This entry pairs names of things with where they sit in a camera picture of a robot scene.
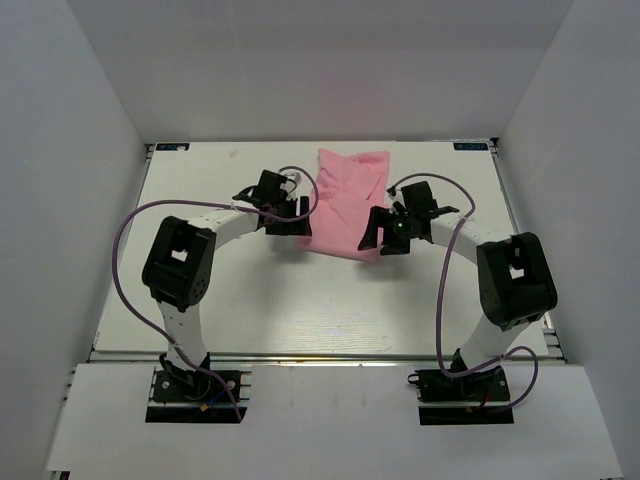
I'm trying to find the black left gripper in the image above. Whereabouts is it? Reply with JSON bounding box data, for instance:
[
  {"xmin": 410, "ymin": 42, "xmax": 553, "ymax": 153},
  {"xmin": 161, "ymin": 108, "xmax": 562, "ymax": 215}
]
[{"xmin": 267, "ymin": 195, "xmax": 313, "ymax": 236}]

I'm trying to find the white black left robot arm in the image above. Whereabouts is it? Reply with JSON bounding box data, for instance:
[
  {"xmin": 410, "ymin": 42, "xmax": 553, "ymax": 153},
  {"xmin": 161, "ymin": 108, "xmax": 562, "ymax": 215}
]
[{"xmin": 142, "ymin": 166, "xmax": 315, "ymax": 399}]

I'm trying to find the blue label sticker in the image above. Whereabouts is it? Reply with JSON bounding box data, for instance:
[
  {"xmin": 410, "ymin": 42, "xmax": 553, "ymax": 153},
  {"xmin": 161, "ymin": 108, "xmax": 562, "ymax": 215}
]
[
  {"xmin": 453, "ymin": 142, "xmax": 489, "ymax": 151},
  {"xmin": 155, "ymin": 143, "xmax": 190, "ymax": 152}
]

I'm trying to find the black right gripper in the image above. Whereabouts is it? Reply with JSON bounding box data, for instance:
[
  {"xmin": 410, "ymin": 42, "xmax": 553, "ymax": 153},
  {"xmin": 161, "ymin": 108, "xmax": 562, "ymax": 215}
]
[{"xmin": 359, "ymin": 205, "xmax": 417, "ymax": 255}]

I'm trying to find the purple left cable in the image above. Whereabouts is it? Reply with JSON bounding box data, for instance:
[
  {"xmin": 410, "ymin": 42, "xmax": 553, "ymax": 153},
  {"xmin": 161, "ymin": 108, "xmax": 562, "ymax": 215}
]
[{"xmin": 109, "ymin": 165, "xmax": 319, "ymax": 422}]

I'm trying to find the blue label sticker right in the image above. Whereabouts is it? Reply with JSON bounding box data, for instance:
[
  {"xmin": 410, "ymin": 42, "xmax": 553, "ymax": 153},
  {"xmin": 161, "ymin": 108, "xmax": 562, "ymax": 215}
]
[{"xmin": 453, "ymin": 142, "xmax": 489, "ymax": 151}]

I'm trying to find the pink t shirt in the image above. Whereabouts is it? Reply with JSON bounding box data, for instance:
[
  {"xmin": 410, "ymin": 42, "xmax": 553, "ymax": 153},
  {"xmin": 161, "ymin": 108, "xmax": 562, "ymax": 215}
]
[{"xmin": 295, "ymin": 148, "xmax": 390, "ymax": 263}]

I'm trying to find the blue label sticker left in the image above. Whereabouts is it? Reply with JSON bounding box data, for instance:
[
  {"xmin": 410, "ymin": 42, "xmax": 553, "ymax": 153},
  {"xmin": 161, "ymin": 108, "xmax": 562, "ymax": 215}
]
[{"xmin": 155, "ymin": 143, "xmax": 190, "ymax": 152}]

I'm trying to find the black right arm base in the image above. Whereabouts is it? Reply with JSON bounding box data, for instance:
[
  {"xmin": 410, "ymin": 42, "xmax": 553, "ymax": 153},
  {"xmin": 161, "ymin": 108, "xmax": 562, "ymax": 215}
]
[{"xmin": 407, "ymin": 365, "xmax": 514, "ymax": 426}]

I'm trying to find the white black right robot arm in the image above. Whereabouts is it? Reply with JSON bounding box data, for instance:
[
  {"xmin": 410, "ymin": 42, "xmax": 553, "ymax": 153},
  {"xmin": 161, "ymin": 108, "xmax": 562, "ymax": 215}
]
[{"xmin": 358, "ymin": 174, "xmax": 558, "ymax": 399}]

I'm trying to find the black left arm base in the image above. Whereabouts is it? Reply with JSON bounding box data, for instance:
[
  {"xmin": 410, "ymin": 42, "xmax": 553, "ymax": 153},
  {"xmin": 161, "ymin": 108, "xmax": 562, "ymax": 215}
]
[{"xmin": 145, "ymin": 354, "xmax": 251, "ymax": 425}]

